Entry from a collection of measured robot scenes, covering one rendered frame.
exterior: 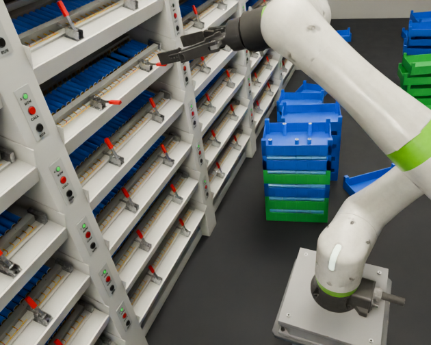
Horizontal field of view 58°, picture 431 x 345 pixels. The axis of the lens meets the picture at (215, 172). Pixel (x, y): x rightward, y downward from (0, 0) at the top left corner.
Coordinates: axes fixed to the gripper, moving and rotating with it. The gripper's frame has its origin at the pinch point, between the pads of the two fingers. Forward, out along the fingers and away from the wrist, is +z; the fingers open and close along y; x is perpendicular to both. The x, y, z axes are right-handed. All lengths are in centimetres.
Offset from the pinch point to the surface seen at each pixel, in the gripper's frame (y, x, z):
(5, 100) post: -39.7, 7.3, 17.2
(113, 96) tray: -5.6, -7.8, 22.2
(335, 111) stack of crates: 106, -77, -14
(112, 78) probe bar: -0.6, -3.9, 24.2
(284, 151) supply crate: 50, -65, -2
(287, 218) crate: 51, -105, 6
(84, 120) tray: -19.5, -7.9, 22.3
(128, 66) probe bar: 8.6, -3.8, 24.3
